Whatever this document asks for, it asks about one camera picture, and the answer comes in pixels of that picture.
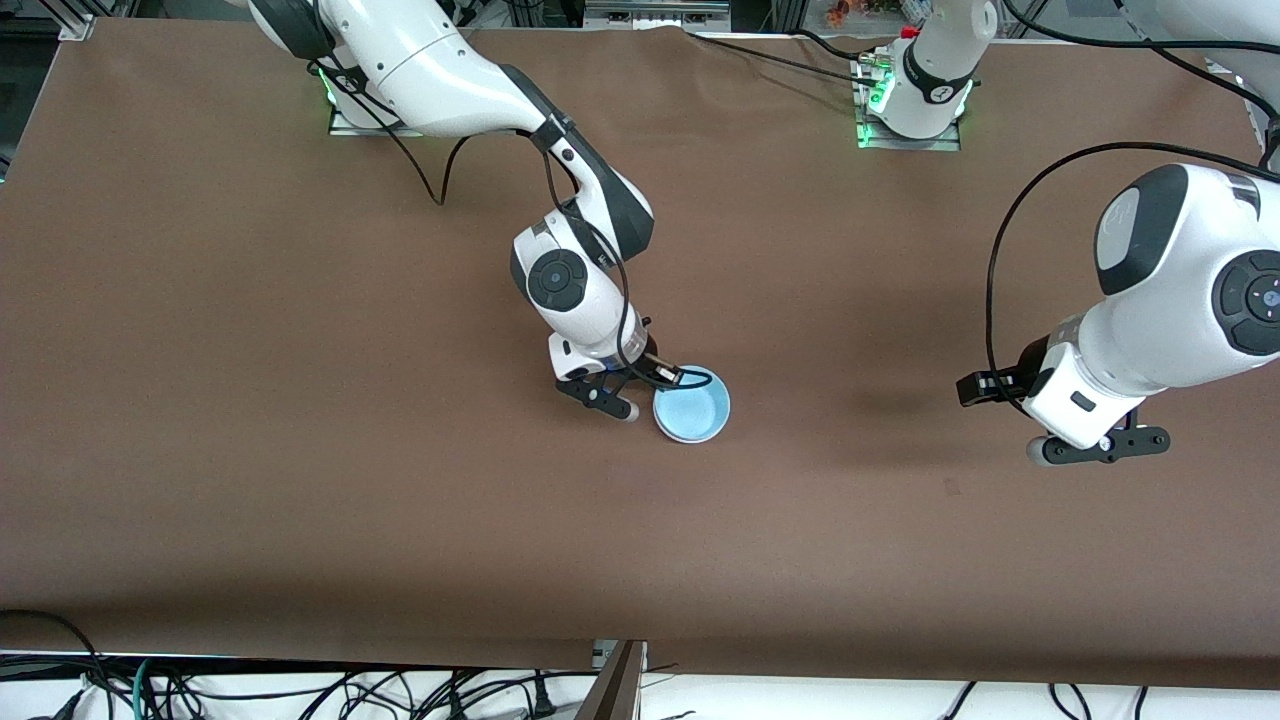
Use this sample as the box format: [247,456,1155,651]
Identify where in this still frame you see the blue bowl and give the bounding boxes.
[652,365,732,444]

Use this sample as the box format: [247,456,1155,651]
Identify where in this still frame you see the brown table cover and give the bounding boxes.
[0,18,1280,691]

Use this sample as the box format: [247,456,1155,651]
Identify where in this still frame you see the gray device with ports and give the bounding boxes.
[585,0,731,31]

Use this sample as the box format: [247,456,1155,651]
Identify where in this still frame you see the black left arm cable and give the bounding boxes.
[985,0,1280,411]

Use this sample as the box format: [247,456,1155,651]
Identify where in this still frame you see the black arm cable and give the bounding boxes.
[985,0,1280,411]
[318,55,691,391]

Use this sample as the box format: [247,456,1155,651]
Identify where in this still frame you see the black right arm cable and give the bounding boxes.
[318,55,691,391]

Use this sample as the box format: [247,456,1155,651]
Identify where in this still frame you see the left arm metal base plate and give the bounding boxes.
[855,55,963,153]

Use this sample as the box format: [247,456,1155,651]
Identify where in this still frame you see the brown support post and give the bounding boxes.
[578,640,649,720]

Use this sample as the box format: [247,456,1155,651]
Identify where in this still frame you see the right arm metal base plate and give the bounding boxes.
[328,98,433,138]

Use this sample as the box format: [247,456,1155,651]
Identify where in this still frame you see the black cable on table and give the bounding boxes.
[690,33,873,83]
[790,28,876,63]

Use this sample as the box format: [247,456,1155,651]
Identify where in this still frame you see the black floor cable loop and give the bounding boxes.
[0,608,107,720]

